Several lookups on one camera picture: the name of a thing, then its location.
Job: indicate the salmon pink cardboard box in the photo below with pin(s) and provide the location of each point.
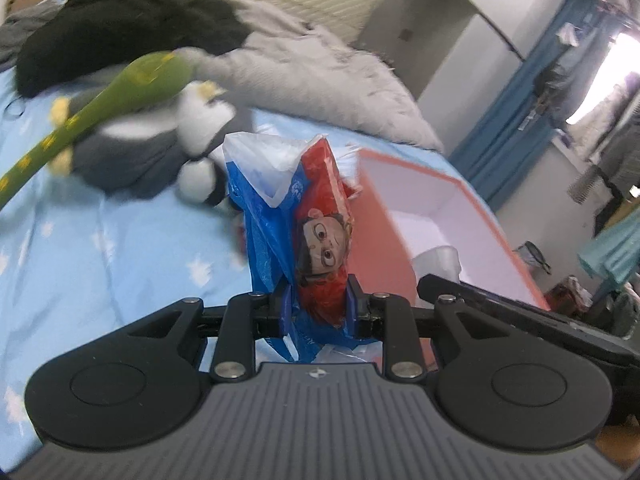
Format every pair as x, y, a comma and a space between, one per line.
404, 210

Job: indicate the green plush back scratcher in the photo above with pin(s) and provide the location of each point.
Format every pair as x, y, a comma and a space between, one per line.
153, 78

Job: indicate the grey duvet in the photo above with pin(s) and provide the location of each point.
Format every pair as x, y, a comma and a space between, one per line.
302, 69

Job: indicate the clear bag with cream item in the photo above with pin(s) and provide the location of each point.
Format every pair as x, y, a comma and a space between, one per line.
442, 261

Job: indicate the blue curtain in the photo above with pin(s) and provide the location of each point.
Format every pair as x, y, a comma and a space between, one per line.
511, 137

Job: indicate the grey penguin plush toy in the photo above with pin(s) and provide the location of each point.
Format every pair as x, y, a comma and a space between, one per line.
141, 153

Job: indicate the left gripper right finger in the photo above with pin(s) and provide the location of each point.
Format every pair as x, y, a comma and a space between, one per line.
387, 318

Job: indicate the white waste bin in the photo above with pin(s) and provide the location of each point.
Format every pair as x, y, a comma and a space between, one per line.
532, 258

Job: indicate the grey white wardrobe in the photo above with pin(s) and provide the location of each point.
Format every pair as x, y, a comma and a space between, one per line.
456, 56

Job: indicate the blue patterned bed sheet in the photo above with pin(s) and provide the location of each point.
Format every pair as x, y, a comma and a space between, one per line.
77, 264

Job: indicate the blue red cartoon plastic bag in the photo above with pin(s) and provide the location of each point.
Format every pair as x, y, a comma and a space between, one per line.
298, 228

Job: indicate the hanging clothes rack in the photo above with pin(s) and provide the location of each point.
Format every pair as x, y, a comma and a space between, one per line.
583, 95

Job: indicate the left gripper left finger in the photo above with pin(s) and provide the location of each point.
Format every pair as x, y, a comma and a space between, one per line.
245, 319

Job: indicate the small panda plush toy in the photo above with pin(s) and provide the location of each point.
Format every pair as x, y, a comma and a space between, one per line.
203, 182

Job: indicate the black clothing pile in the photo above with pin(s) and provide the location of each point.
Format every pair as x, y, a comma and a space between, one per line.
88, 35

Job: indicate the dark grey garment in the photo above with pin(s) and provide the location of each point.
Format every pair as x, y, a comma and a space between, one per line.
19, 26

